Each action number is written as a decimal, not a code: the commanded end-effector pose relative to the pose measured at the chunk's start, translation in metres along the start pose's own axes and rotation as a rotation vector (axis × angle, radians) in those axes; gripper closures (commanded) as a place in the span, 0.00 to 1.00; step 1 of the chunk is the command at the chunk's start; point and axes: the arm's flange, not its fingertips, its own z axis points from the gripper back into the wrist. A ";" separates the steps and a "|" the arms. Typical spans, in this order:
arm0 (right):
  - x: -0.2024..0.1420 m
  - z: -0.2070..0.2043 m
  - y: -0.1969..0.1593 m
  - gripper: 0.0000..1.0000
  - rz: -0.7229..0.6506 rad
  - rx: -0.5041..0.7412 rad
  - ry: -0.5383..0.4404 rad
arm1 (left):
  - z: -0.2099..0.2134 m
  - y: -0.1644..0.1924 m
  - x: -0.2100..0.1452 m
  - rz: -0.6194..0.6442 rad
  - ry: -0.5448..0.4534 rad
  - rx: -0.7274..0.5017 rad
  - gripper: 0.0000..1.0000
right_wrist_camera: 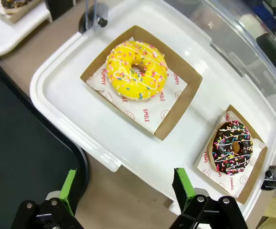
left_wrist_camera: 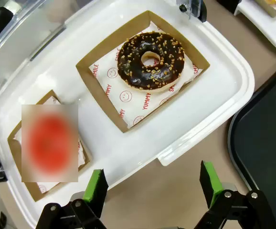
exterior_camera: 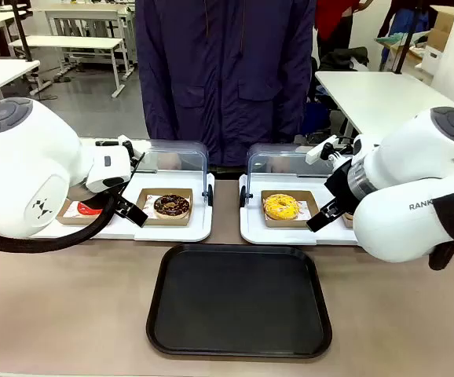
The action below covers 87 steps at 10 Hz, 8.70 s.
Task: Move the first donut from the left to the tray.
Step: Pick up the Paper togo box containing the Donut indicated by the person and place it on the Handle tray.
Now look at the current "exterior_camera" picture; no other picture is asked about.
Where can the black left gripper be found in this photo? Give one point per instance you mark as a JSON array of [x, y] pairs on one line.
[[93, 195]]

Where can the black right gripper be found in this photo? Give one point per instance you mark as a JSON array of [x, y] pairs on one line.
[[345, 184]]

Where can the navy sleeved right forearm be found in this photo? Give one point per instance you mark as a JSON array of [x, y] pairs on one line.
[[160, 110]]

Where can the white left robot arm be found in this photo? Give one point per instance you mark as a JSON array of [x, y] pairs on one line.
[[23, 173]]

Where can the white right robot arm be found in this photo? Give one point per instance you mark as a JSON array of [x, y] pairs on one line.
[[403, 165]]

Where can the navy sleeved left forearm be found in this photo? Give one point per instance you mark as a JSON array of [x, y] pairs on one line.
[[295, 98]]

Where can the brown cardboard donut box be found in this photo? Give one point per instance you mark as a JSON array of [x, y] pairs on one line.
[[70, 220], [290, 224], [164, 222], [348, 222]]

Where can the chocolate donut with nuts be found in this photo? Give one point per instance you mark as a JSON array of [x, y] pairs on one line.
[[172, 207]]

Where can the yellow sprinkled donut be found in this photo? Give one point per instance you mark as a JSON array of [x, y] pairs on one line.
[[281, 207]]

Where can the red glazed donut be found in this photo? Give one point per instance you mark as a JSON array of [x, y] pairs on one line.
[[89, 210]]

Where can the white display tray base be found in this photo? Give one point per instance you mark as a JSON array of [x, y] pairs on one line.
[[172, 232]]

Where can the black plastic serving tray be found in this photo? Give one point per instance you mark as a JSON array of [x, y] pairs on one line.
[[239, 298]]

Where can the person's right hand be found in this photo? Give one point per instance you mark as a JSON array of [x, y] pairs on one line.
[[174, 160]]

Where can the right white display case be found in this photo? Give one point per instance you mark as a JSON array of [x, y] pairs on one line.
[[282, 235]]

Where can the clear plastic display lid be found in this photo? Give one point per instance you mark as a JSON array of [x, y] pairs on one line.
[[180, 157], [282, 161]]

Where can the blue bag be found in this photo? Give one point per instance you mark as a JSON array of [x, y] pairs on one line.
[[321, 118]]

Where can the large white table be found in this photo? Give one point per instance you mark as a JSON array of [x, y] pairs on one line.
[[376, 94]]

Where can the black bag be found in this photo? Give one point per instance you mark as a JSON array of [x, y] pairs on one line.
[[343, 59]]

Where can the person in navy jacket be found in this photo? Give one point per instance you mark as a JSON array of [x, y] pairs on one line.
[[227, 78]]

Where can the white long bench table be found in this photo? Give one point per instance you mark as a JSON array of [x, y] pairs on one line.
[[66, 42]]

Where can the person in red top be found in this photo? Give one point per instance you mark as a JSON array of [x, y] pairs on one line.
[[335, 19]]

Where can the black vertical stand pole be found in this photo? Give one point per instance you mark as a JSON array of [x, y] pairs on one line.
[[403, 35], [22, 31]]

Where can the person in dark clothes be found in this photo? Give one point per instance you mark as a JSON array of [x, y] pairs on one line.
[[400, 15]]

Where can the open cardboard box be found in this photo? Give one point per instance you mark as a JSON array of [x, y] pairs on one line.
[[445, 27]]

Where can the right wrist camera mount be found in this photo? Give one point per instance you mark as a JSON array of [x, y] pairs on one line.
[[317, 153]]

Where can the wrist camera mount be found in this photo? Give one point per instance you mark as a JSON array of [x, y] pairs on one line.
[[125, 142], [317, 153]]

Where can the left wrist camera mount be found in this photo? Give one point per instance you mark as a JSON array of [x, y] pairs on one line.
[[125, 142]]

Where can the white desk with frame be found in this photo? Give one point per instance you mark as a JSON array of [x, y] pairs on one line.
[[85, 13]]

